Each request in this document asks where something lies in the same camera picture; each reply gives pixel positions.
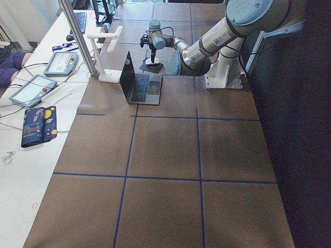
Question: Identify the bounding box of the black desk mouse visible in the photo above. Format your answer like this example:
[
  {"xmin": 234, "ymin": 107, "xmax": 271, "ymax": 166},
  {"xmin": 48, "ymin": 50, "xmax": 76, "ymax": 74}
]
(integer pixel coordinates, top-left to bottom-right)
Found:
[{"xmin": 66, "ymin": 34, "xmax": 74, "ymax": 41}]

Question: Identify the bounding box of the white computer mouse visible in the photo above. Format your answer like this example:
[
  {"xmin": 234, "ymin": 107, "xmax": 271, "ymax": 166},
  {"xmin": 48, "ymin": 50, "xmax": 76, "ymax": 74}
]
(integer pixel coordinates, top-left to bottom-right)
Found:
[{"xmin": 145, "ymin": 58, "xmax": 160, "ymax": 65}]

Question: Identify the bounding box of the near teach pendant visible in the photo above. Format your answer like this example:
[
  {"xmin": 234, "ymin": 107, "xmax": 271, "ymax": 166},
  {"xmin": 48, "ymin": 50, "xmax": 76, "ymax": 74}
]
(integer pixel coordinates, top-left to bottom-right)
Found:
[{"xmin": 9, "ymin": 74, "xmax": 57, "ymax": 108}]

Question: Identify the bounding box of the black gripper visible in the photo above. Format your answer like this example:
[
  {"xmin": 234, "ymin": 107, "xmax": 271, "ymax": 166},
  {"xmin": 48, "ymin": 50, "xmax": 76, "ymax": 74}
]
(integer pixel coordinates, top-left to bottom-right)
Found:
[{"xmin": 149, "ymin": 44, "xmax": 157, "ymax": 63}]

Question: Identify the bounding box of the blue lanyard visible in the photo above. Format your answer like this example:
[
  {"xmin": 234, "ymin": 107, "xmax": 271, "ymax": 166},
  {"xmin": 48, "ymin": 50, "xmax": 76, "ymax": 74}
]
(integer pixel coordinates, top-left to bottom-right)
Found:
[{"xmin": 52, "ymin": 42, "xmax": 79, "ymax": 52}]

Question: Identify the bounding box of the white desk lamp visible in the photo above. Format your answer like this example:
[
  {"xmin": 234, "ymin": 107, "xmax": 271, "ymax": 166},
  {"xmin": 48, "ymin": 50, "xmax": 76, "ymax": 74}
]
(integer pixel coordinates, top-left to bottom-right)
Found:
[{"xmin": 86, "ymin": 25, "xmax": 124, "ymax": 83}]

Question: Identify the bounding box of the teach pendant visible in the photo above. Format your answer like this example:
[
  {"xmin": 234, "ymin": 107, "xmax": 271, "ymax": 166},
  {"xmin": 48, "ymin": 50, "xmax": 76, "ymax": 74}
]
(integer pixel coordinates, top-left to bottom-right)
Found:
[
  {"xmin": 43, "ymin": 52, "xmax": 78, "ymax": 77},
  {"xmin": 9, "ymin": 74, "xmax": 57, "ymax": 108}
]

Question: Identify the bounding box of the black mouse pad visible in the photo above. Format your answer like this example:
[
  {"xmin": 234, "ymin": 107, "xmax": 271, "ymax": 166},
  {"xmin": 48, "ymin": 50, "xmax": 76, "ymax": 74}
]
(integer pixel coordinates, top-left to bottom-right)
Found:
[{"xmin": 140, "ymin": 61, "xmax": 163, "ymax": 74}]

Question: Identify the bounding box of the black keyboard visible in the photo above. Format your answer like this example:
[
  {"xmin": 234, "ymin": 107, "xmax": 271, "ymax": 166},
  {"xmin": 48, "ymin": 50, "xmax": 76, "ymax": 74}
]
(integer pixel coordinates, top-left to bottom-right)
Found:
[{"xmin": 74, "ymin": 11, "xmax": 87, "ymax": 34}]

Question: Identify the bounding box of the space pattern pencil case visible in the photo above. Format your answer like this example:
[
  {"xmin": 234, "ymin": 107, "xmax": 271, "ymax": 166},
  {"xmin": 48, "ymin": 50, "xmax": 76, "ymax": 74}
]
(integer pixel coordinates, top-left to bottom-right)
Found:
[{"xmin": 21, "ymin": 106, "xmax": 57, "ymax": 148}]

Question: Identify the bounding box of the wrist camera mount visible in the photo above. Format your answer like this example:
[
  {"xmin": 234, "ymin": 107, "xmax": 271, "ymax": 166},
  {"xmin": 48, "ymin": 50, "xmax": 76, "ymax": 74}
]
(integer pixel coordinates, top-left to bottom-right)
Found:
[{"xmin": 140, "ymin": 35, "xmax": 149, "ymax": 48}]

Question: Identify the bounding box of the seated person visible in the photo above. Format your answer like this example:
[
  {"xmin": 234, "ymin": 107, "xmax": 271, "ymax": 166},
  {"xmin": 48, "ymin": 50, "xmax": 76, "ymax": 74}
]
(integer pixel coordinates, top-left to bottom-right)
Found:
[{"xmin": 1, "ymin": 49, "xmax": 32, "ymax": 88}]

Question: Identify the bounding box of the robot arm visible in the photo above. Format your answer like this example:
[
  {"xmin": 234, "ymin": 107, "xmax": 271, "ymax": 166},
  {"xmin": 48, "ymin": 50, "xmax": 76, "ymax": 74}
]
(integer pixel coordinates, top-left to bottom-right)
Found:
[{"xmin": 141, "ymin": 1, "xmax": 307, "ymax": 76}]

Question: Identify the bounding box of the grey laptop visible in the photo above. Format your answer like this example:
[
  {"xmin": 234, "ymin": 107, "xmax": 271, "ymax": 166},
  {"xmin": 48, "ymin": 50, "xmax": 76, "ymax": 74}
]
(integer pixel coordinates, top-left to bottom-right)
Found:
[{"xmin": 119, "ymin": 51, "xmax": 162, "ymax": 105}]

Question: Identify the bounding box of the aluminium frame post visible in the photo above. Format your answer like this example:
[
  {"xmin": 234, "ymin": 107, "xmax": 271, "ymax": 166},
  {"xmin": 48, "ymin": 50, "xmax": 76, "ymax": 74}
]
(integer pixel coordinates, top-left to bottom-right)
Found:
[{"xmin": 59, "ymin": 0, "xmax": 97, "ymax": 76}]

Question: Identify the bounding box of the black monitor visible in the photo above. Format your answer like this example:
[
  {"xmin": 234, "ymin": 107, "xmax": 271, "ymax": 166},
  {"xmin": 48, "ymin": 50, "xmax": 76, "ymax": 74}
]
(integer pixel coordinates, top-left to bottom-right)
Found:
[{"xmin": 92, "ymin": 0, "xmax": 113, "ymax": 26}]

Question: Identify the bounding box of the far teach pendant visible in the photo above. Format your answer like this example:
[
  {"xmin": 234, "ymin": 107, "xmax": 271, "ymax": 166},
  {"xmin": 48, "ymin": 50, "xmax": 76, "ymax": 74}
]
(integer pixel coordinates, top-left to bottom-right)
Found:
[{"xmin": 43, "ymin": 52, "xmax": 78, "ymax": 77}]

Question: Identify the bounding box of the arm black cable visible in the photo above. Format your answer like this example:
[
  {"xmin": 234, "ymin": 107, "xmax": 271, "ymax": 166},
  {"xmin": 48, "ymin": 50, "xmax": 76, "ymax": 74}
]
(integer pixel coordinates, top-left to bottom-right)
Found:
[{"xmin": 144, "ymin": 26, "xmax": 174, "ymax": 42}]

